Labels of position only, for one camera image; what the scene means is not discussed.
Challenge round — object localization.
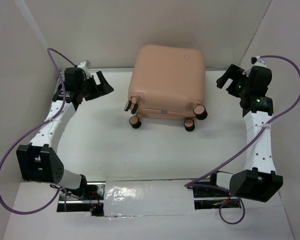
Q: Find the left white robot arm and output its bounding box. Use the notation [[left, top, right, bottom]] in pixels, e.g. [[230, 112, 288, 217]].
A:
[[16, 66, 114, 200]]

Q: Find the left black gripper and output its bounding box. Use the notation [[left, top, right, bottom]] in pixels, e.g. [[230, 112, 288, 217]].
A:
[[78, 70, 114, 101]]

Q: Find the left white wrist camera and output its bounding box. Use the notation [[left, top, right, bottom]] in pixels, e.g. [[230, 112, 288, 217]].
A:
[[77, 60, 92, 78]]

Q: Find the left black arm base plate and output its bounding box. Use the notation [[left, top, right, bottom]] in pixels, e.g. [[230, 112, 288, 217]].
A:
[[56, 181, 106, 217]]

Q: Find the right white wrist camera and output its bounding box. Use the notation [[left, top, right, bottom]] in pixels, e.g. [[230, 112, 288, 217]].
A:
[[242, 56, 267, 77]]

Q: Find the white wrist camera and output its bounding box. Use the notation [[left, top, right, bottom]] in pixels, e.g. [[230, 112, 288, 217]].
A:
[[77, 60, 92, 78], [242, 56, 267, 77]]

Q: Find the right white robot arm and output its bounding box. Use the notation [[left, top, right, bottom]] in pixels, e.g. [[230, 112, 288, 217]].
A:
[[208, 63, 283, 202]]

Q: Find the pink suitcase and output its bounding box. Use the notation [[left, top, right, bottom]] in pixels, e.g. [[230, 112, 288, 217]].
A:
[[124, 44, 208, 132]]

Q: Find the white taped cover sheet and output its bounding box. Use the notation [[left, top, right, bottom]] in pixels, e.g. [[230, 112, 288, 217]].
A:
[[103, 176, 196, 217]]

